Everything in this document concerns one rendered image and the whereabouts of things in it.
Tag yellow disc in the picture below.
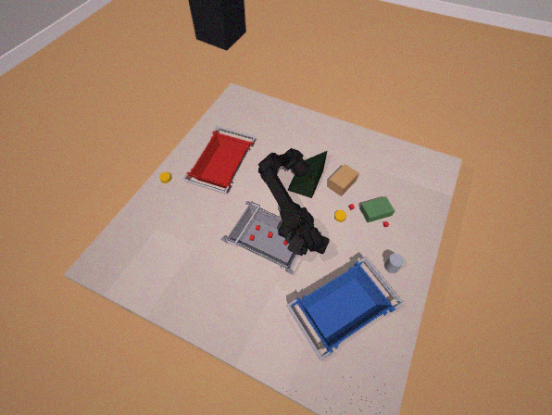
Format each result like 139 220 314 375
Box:
334 210 346 222
159 172 171 183

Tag tan rectangular block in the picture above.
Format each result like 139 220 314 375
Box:
327 164 358 196

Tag green rectangular block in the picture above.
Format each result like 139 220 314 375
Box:
359 196 395 222

